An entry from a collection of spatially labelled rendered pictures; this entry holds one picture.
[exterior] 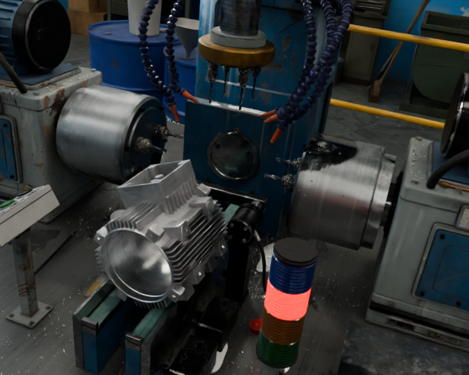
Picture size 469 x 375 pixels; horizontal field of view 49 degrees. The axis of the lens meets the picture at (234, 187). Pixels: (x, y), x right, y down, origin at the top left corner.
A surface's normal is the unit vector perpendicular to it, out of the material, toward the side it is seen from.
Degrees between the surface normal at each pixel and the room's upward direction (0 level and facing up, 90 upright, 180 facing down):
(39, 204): 61
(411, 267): 90
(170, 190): 67
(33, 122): 90
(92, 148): 81
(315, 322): 0
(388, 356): 0
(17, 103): 90
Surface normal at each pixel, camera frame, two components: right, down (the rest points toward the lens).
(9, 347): 0.09, -0.88
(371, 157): 0.00, -0.71
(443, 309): -0.33, 0.42
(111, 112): -0.12, -0.47
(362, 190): -0.22, -0.17
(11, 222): 0.87, -0.21
